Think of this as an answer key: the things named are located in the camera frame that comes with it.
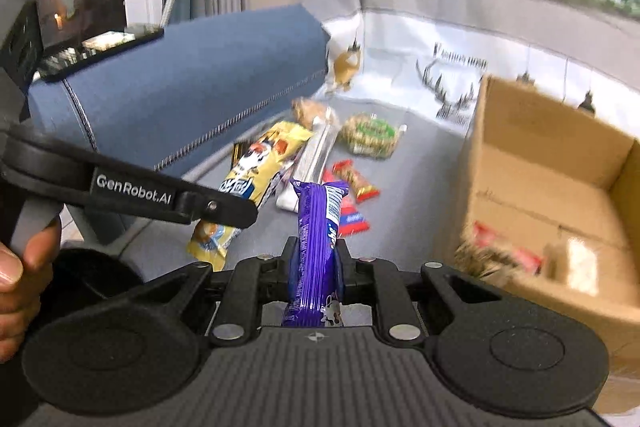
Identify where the red blue snack packet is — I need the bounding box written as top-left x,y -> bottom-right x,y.
322,167 -> 372,238

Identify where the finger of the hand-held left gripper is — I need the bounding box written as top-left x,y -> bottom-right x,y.
172,188 -> 259,229

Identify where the black tray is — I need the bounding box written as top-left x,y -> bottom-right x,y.
37,24 -> 166,82

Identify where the clear wrapped wafer bar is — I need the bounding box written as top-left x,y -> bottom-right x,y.
276,117 -> 341,212

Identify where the brown snack packet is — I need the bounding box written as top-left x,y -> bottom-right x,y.
454,241 -> 507,289

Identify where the person's left hand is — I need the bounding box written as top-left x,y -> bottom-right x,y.
0,217 -> 62,363

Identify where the green label peanut brittle packet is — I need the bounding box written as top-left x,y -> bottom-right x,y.
337,113 -> 408,159

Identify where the dark box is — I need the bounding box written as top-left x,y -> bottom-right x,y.
0,2 -> 45,82

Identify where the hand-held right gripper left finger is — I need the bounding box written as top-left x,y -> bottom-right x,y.
129,237 -> 301,349

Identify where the purple snack bar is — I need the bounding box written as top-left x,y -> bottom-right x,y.
281,178 -> 349,328

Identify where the cardboard box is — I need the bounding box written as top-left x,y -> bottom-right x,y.
447,74 -> 640,413

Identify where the blue sofa armrest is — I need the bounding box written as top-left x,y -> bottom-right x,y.
27,4 -> 331,253

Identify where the red gold candy bar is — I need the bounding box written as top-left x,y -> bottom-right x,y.
332,159 -> 381,202

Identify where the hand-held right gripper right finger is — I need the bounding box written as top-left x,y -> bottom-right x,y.
332,237 -> 502,348

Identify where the pale snack packet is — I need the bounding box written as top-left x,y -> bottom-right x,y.
547,238 -> 601,296

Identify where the yellow snack packet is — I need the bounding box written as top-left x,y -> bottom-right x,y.
186,121 -> 313,272

